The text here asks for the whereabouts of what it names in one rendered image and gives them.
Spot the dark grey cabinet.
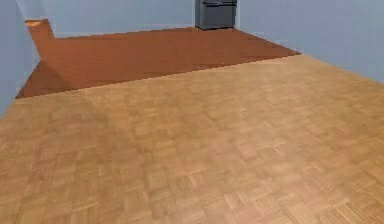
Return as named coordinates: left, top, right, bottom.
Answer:
left=194, top=0, right=238, bottom=31

